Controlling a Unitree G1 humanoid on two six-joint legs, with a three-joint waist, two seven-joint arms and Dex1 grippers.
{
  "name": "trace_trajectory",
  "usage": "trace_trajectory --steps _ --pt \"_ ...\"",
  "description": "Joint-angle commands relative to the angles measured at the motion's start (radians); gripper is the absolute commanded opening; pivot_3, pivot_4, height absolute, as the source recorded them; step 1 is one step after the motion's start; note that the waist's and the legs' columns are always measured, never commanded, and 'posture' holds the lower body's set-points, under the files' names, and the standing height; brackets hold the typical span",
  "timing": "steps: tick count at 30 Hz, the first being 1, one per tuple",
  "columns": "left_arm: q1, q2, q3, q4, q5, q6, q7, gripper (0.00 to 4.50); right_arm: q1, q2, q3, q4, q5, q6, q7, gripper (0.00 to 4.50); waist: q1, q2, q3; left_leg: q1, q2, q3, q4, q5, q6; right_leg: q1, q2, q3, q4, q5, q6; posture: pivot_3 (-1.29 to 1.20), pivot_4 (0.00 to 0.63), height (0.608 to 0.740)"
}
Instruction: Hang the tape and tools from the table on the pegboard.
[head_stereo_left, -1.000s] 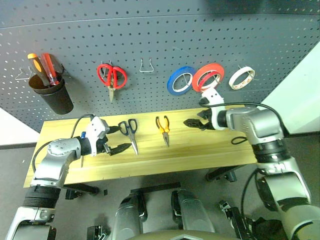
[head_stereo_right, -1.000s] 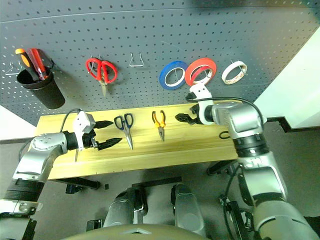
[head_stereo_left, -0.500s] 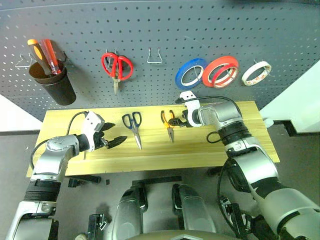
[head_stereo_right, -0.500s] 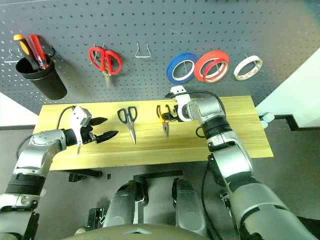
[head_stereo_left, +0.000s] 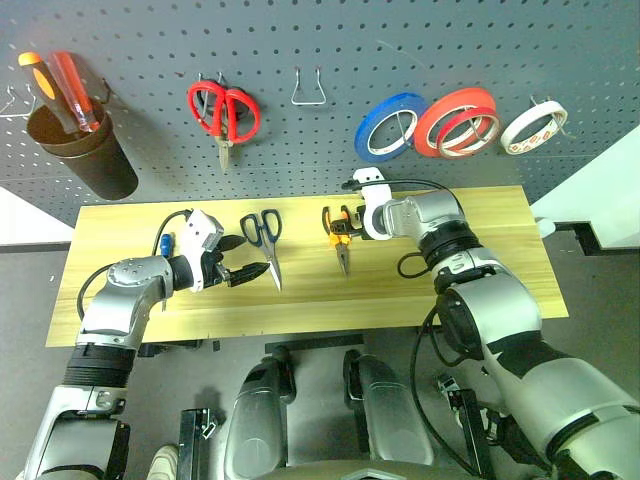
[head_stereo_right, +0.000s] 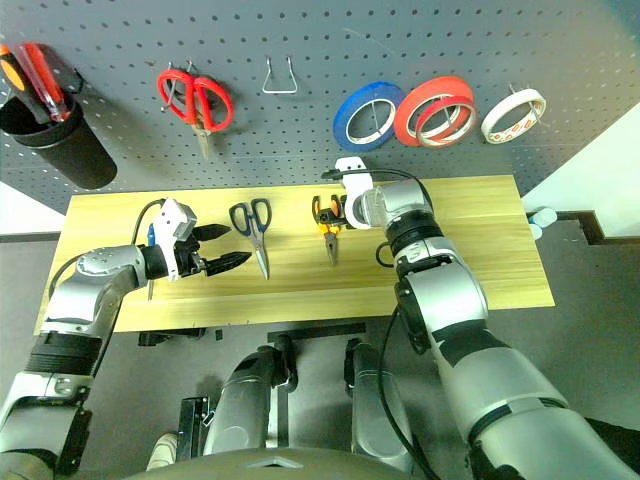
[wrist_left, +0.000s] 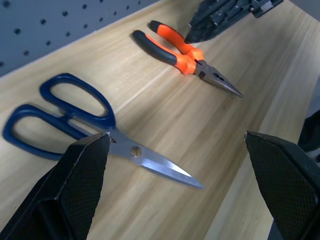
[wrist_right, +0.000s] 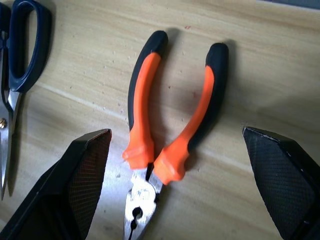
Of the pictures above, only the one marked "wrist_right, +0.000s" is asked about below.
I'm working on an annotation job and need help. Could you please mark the dark blue handled scissors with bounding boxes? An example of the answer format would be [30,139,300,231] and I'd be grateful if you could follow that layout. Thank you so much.
[0,0,53,201]

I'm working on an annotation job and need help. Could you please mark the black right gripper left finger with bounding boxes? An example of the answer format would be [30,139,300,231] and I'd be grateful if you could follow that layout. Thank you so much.
[0,128,113,240]

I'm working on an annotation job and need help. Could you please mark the orange and black pliers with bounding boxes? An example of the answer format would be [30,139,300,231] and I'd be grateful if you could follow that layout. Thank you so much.
[121,30,230,240]

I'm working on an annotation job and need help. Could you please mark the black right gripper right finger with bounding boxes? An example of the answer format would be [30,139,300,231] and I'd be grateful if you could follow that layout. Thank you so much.
[242,126,320,240]

